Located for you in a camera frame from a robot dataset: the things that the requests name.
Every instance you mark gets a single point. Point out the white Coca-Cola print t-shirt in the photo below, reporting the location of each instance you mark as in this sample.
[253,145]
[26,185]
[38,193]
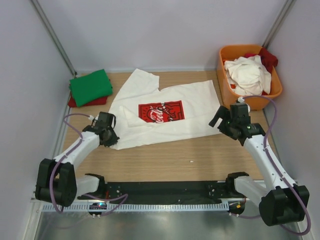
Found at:
[148,115]

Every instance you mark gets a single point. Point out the folded red t-shirt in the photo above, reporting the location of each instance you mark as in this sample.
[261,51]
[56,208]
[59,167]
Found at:
[99,101]

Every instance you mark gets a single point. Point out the dark red garment in basket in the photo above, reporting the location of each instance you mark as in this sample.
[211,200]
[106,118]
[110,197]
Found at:
[268,60]

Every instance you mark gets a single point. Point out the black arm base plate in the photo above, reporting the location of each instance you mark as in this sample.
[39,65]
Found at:
[211,189]

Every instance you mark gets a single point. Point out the left aluminium corner post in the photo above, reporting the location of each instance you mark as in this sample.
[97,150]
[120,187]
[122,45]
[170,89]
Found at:
[56,41]

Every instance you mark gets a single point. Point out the right aluminium corner post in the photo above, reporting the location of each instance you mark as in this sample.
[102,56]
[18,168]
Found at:
[280,19]

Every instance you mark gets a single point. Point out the folded green t-shirt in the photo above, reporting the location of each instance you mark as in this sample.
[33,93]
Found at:
[90,87]

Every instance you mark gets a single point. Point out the white crumpled t-shirt in basket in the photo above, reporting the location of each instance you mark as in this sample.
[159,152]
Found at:
[247,76]

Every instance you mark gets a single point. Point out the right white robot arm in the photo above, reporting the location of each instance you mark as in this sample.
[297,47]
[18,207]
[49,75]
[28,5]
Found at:
[281,200]

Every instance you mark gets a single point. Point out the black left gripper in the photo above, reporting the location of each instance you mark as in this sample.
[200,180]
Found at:
[110,139]

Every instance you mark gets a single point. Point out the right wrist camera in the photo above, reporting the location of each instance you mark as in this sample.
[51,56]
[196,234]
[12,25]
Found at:
[241,100]

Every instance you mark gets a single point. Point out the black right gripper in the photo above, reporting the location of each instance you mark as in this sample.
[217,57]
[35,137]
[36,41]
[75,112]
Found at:
[223,122]

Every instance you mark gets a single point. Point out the white slotted cable duct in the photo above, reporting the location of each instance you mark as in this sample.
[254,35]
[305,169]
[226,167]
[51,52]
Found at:
[100,207]

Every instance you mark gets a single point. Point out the aluminium corner post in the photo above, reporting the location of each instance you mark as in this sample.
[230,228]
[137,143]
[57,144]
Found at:
[280,19]
[56,41]

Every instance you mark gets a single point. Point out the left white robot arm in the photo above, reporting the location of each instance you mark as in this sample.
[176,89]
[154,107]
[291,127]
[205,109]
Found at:
[56,178]

